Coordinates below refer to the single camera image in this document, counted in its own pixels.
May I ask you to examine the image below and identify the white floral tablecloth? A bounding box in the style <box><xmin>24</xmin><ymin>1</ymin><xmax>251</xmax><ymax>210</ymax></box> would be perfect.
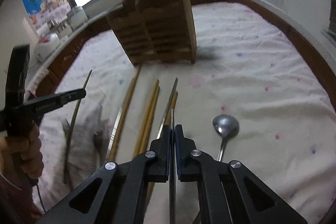
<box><xmin>39</xmin><ymin>2</ymin><xmax>335</xmax><ymax>223</ymax></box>

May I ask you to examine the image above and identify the wooden utensil holder box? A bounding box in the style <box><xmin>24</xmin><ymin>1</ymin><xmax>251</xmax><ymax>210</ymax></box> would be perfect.
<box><xmin>106</xmin><ymin>0</ymin><xmax>197</xmax><ymax>65</ymax></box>

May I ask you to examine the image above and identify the person's left hand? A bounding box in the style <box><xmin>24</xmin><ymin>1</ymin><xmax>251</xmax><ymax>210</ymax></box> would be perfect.
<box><xmin>1</xmin><ymin>124</ymin><xmax>44</xmax><ymax>185</ymax></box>

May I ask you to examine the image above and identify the steel spoon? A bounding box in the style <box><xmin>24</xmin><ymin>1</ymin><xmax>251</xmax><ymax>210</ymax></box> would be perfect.
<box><xmin>213</xmin><ymin>114</ymin><xmax>240</xmax><ymax>161</ymax></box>

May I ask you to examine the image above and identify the thin dark chopstick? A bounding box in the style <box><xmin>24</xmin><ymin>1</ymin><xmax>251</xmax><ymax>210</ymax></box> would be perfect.
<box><xmin>63</xmin><ymin>69</ymin><xmax>93</xmax><ymax>184</ymax></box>

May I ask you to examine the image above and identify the white red rice cooker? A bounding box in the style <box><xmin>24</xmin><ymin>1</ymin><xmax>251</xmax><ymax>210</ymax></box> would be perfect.
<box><xmin>34</xmin><ymin>33</ymin><xmax>61</xmax><ymax>63</ymax></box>

